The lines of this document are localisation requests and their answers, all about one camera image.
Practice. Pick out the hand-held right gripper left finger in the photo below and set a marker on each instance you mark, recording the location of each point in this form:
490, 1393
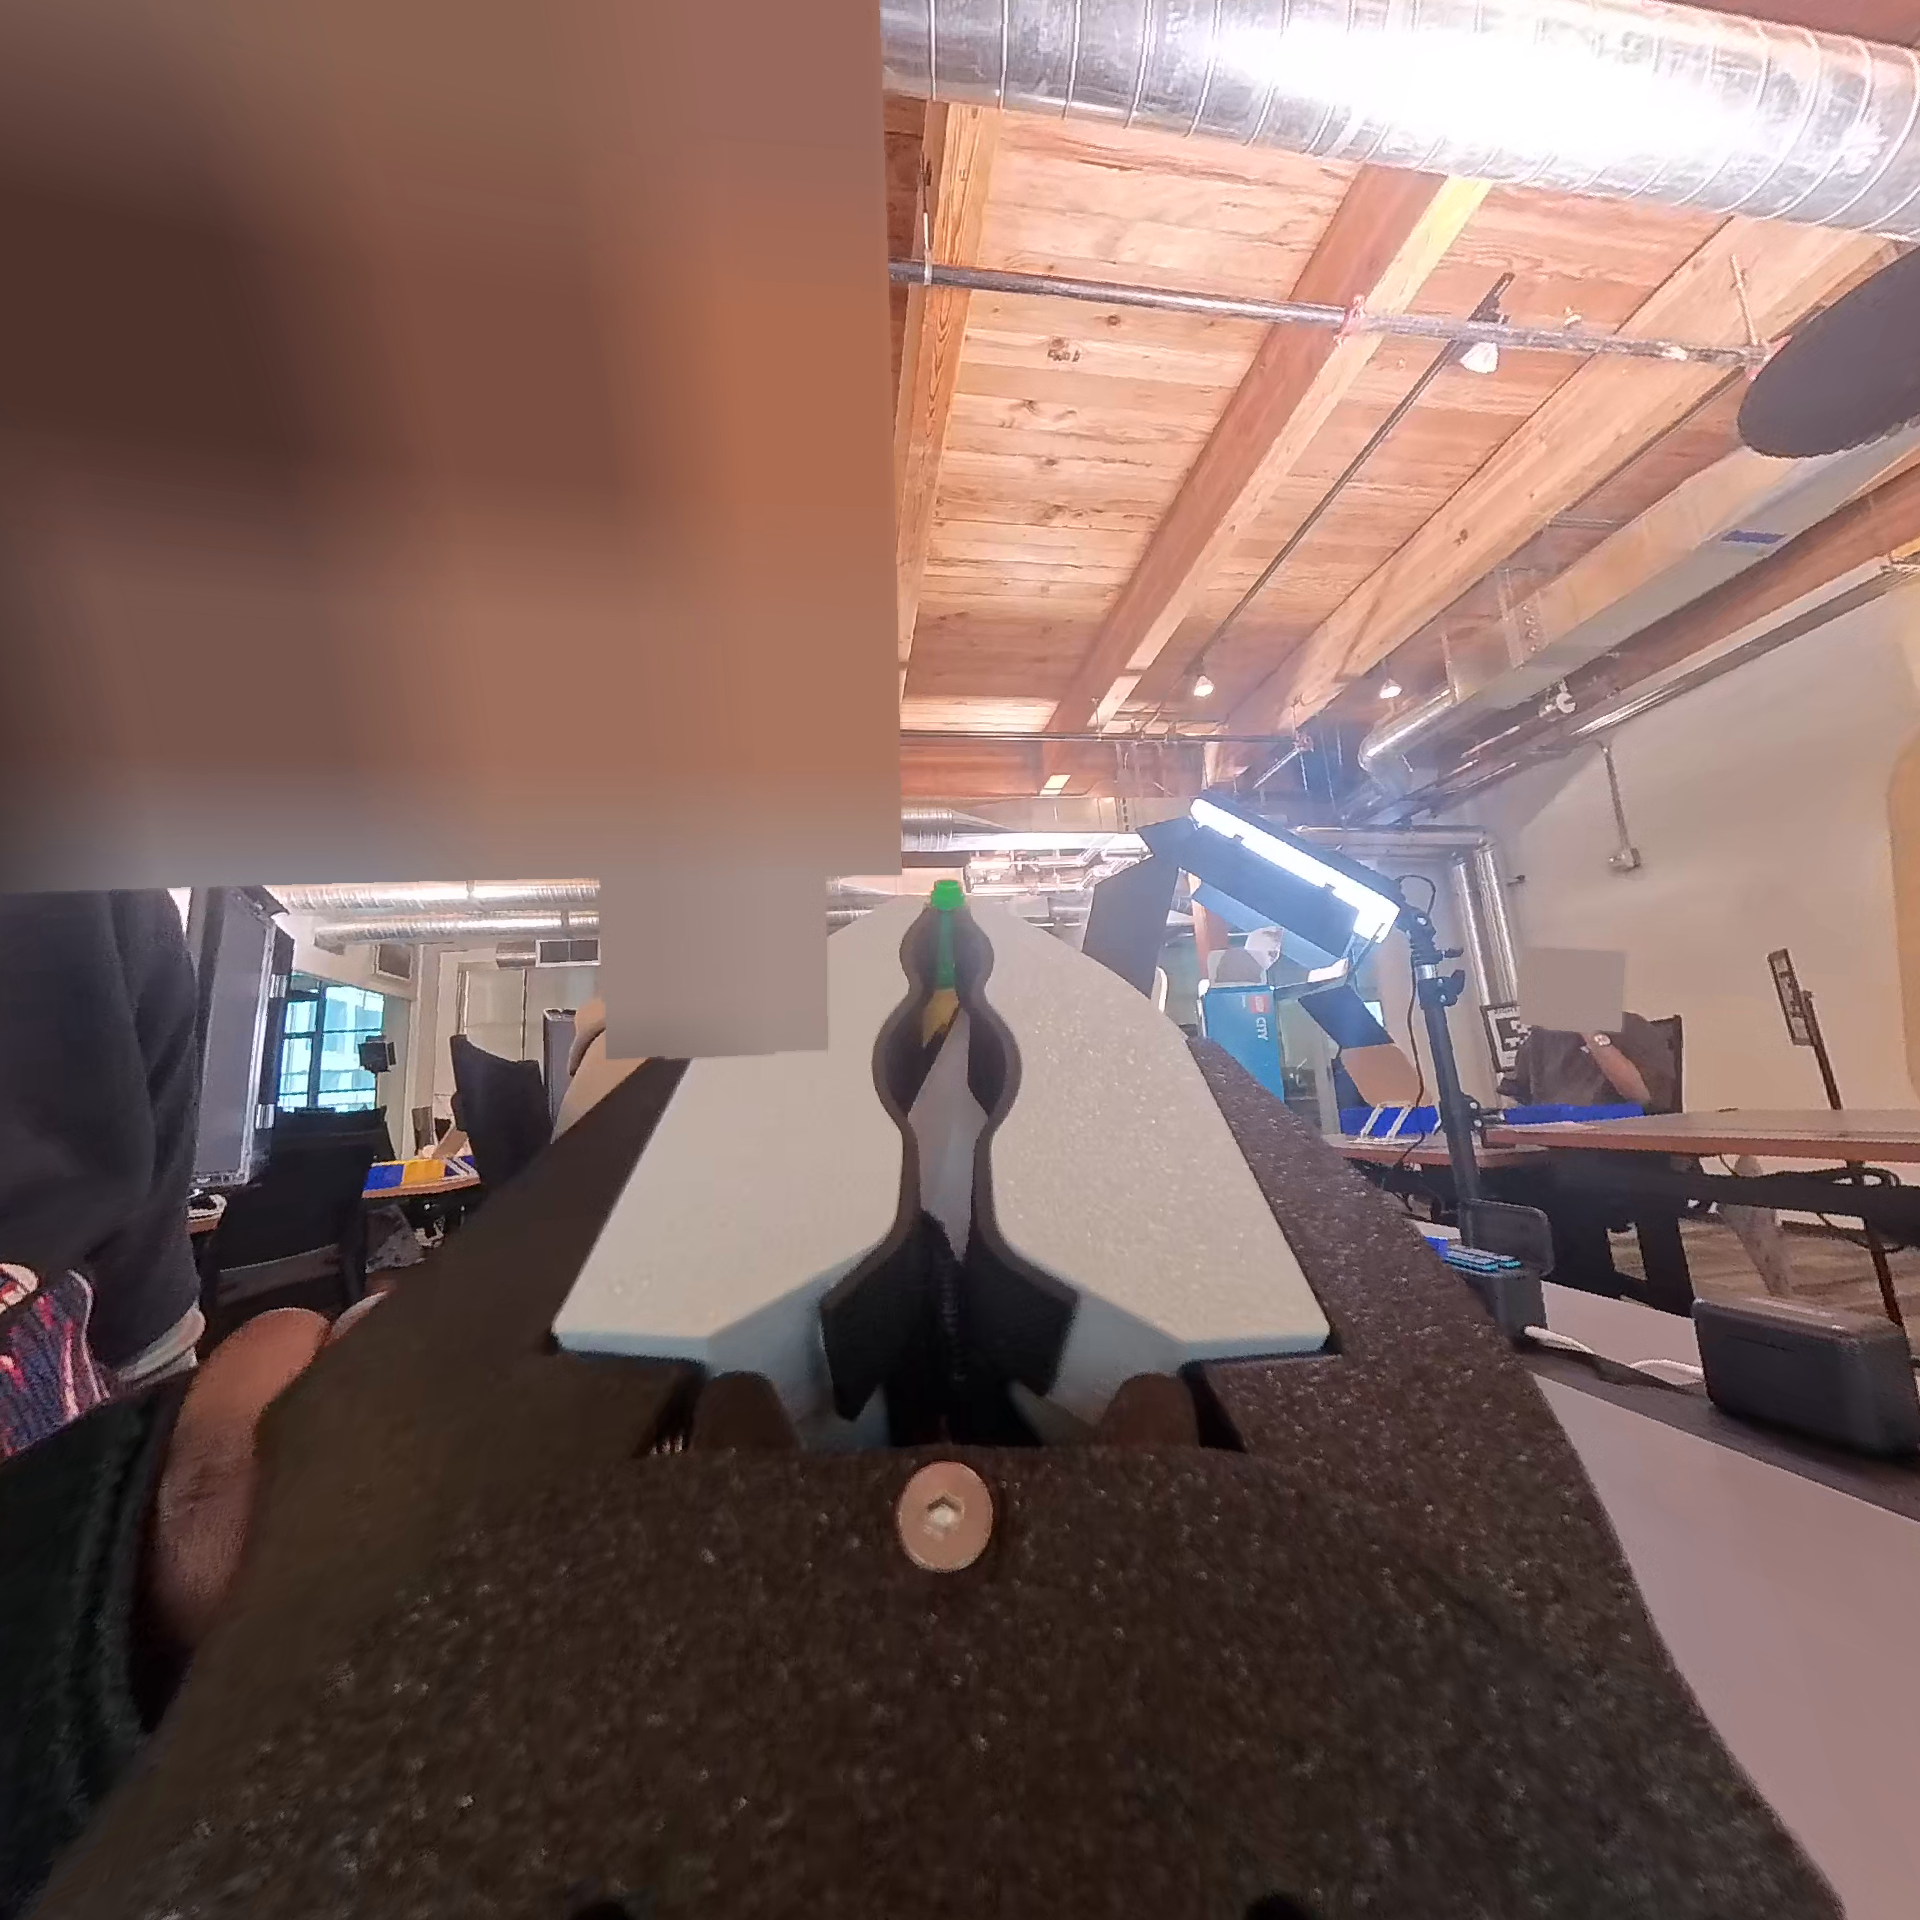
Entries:
720, 1201

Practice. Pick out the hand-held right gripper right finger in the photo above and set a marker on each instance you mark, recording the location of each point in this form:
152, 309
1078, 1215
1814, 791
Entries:
1156, 1201

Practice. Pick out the yellow lego flower piece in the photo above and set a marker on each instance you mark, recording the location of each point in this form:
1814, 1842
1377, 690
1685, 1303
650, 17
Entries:
937, 1019

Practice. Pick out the green lego stem piece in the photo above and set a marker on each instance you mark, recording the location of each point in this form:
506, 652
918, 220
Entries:
944, 938

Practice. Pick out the person's left hand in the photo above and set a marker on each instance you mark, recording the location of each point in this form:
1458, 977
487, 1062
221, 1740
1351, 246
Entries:
240, 1469

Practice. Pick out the black office chair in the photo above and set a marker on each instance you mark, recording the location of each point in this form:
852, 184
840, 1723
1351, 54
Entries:
296, 1215
497, 1106

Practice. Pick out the black light stand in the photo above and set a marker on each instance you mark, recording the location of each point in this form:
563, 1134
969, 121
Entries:
1440, 1053

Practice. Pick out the small black box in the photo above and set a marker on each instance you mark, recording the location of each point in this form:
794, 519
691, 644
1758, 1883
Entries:
1494, 1268

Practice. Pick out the bright studio light panel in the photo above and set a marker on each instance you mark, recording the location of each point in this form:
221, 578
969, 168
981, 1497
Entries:
1291, 868

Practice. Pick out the wooden desk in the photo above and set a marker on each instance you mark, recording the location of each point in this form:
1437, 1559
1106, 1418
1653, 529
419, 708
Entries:
1711, 1134

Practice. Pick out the person's dark printed sweatshirt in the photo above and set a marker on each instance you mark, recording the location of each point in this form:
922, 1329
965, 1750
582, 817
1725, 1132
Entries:
93, 1112

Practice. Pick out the small grey box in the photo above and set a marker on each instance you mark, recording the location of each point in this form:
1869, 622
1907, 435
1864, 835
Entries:
1808, 1375

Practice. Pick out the silver ventilation duct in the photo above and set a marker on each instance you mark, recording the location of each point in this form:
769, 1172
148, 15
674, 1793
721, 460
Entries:
1413, 94

